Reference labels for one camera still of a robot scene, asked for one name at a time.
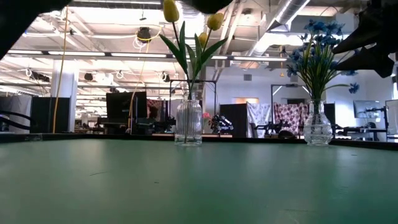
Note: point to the pink background flowers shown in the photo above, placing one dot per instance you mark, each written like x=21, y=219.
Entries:
x=206, y=115

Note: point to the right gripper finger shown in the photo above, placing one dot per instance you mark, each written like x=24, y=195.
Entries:
x=379, y=34
x=376, y=60

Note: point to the black square panel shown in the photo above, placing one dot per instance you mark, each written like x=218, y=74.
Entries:
x=237, y=116

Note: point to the background desk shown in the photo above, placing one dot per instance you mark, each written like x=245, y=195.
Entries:
x=357, y=130

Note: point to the white patterned cloth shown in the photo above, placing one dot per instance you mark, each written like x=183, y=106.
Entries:
x=258, y=112

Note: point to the white monitor back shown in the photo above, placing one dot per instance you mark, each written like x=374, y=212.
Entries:
x=392, y=116

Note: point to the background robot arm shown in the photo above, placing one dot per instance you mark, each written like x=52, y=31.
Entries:
x=220, y=123

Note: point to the white pillar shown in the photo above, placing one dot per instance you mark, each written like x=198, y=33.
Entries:
x=63, y=81

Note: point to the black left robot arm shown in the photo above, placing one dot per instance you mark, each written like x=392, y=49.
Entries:
x=18, y=18

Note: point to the clear ribbed glass vase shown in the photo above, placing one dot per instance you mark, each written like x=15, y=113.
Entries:
x=188, y=124

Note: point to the clear round glass vase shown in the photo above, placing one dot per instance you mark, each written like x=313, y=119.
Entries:
x=317, y=129

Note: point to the long ceiling light strip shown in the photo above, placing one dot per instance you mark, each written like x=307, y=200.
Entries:
x=138, y=55

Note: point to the black metal rack frame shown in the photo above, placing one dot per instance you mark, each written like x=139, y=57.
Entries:
x=205, y=81
x=284, y=85

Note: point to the grey computer monitor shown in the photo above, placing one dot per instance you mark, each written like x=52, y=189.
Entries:
x=365, y=108

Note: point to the black partition panel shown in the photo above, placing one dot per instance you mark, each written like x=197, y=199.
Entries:
x=46, y=115

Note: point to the black screen panel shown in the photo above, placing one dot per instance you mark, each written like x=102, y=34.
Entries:
x=124, y=104

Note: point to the red mandala cloth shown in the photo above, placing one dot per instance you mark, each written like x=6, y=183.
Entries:
x=158, y=104

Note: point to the pink dotted cloth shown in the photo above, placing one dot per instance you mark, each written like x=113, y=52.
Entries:
x=287, y=113

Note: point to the slanted silver ceiling duct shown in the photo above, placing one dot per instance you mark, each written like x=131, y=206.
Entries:
x=280, y=21

